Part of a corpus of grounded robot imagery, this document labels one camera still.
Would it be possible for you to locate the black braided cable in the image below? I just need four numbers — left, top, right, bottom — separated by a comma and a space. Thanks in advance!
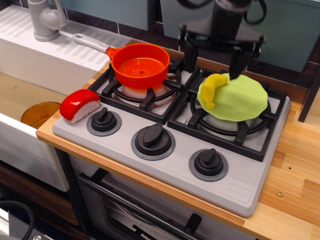
0, 199, 35, 240

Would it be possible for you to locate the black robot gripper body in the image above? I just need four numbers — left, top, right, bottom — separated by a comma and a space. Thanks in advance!
178, 0, 267, 48

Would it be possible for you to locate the black middle stove knob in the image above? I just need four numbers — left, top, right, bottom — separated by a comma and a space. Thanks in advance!
131, 123, 176, 161

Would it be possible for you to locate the black left burner grate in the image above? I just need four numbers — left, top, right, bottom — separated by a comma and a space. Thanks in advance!
88, 57, 201, 125

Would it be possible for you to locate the light green toy plate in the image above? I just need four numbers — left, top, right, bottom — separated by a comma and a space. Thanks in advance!
197, 73, 268, 122

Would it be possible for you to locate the orange toy saucepan grey handle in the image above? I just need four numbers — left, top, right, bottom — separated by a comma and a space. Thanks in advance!
72, 33, 171, 89

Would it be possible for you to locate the black stove knob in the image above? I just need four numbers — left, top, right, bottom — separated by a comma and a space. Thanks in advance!
131, 123, 176, 161
86, 107, 122, 137
189, 148, 229, 182

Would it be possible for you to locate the grey toy oven door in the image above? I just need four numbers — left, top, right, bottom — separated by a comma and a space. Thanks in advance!
76, 168, 254, 240

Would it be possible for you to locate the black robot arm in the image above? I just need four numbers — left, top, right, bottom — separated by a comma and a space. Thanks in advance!
178, 0, 267, 80

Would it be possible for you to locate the black left stove knob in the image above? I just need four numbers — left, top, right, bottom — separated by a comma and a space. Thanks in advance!
86, 107, 122, 137

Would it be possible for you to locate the yellow toy banana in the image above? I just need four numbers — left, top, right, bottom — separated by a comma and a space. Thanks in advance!
200, 73, 228, 110

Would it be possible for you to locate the white toy sink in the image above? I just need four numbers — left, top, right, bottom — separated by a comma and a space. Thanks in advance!
0, 5, 130, 192

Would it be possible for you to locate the grey toy stove top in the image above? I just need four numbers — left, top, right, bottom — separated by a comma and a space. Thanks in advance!
52, 68, 291, 217

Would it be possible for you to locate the black burner grate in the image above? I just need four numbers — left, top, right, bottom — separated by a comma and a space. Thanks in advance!
167, 69, 291, 162
88, 57, 201, 125

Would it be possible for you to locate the black right burner grate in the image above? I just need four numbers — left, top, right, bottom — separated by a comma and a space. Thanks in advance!
167, 69, 291, 162

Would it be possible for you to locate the black right stove knob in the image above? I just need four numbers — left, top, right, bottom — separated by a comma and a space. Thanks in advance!
189, 148, 229, 182

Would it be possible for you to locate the red white toy sushi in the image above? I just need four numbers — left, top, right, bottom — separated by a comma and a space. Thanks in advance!
59, 89, 101, 123

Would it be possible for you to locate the grey toy faucet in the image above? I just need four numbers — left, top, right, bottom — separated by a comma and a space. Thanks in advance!
27, 0, 67, 42

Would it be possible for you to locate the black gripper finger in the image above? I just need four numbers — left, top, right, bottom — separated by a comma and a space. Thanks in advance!
229, 47, 260, 80
184, 42, 198, 72

